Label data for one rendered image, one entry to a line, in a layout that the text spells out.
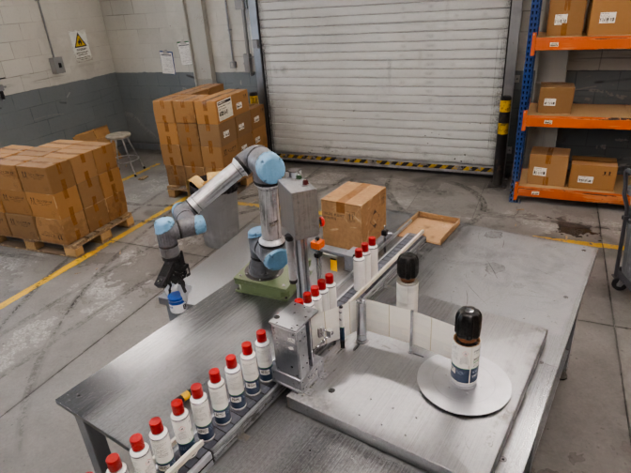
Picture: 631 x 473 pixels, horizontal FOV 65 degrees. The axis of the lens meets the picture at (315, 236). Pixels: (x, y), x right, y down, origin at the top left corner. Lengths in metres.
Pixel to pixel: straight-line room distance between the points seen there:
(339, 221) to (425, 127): 3.79
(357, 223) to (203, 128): 3.43
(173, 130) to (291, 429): 4.68
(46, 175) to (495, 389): 4.12
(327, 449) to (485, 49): 5.03
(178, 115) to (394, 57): 2.56
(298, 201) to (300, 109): 5.06
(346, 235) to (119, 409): 1.38
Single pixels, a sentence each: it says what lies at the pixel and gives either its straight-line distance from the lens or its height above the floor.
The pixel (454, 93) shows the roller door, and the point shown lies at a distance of 6.15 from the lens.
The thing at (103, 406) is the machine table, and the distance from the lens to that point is 2.02.
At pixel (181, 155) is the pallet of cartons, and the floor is 0.52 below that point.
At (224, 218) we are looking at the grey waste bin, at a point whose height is 0.31.
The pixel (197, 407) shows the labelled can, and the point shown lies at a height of 1.03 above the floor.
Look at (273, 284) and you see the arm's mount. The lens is 2.33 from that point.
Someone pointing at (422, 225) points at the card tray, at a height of 0.83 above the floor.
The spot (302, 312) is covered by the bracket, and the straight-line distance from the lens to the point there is 1.69.
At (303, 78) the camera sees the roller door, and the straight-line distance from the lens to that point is 6.69.
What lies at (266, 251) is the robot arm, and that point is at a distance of 2.18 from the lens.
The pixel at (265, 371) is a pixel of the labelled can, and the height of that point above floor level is 0.94.
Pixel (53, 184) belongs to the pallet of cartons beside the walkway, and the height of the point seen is 0.73.
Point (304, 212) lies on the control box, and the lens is 1.80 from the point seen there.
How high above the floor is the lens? 2.10
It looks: 26 degrees down
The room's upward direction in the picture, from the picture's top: 4 degrees counter-clockwise
